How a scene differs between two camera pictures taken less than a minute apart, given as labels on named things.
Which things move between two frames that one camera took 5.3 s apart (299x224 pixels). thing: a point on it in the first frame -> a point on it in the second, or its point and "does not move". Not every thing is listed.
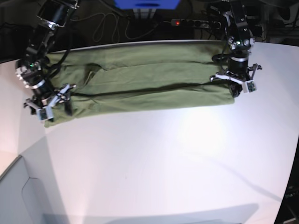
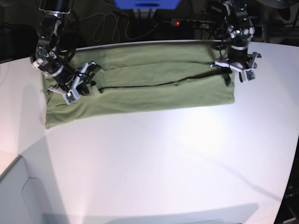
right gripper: [239, 73] -> [238, 61]
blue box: [148, 4] does not move
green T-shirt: [115, 79] does not move
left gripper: [44, 96] -> [68, 78]
